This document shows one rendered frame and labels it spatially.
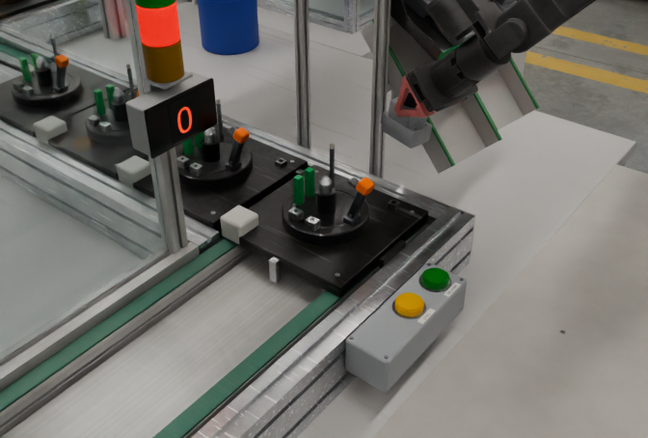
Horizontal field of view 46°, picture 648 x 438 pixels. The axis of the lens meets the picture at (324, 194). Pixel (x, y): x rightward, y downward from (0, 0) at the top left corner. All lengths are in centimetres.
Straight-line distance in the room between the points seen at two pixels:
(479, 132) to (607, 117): 240
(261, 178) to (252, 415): 51
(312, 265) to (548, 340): 38
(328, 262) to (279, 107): 72
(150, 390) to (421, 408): 37
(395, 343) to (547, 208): 56
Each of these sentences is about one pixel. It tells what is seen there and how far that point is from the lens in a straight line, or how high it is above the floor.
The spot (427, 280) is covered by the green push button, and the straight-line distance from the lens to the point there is 113.
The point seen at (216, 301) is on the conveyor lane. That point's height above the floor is 92.
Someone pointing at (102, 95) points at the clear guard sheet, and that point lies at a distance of 103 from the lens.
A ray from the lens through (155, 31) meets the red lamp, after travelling 100.
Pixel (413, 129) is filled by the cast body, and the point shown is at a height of 112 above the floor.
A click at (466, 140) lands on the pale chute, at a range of 140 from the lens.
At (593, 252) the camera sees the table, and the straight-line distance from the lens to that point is 143.
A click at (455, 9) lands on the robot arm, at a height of 133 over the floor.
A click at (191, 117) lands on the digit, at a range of 107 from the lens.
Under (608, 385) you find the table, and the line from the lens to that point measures 120.
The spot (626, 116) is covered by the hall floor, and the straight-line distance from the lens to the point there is 382.
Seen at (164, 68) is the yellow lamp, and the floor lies 128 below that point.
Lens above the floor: 170
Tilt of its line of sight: 34 degrees down
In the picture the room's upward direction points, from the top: straight up
